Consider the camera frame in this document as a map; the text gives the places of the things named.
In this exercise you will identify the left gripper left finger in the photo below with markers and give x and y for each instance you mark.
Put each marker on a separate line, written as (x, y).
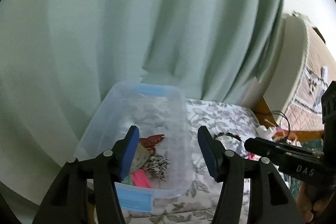
(113, 166)

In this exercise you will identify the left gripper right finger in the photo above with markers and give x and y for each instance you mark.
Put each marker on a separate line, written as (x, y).
(226, 167)

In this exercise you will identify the pink hair roller clip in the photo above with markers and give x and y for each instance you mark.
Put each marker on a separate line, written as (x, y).
(140, 179)

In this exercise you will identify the red brown hair clip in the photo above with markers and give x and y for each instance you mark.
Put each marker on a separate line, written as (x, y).
(150, 142)

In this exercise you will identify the leopard print scrunchie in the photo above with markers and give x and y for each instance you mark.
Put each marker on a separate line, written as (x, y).
(157, 165)

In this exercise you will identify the clear plastic storage box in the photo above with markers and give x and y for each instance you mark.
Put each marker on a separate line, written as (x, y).
(154, 109)

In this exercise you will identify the black lace headband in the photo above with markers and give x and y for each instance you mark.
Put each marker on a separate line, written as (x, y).
(228, 134)

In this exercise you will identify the white USB charger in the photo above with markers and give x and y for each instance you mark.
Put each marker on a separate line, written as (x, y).
(265, 133)

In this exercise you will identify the quilted beige bed cover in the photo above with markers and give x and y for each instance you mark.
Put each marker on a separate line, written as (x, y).
(304, 110)

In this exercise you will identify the green curtain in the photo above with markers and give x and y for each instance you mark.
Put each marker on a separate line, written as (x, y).
(59, 58)

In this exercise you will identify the orange wooden bed frame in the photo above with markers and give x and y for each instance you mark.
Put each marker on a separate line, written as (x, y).
(268, 117)

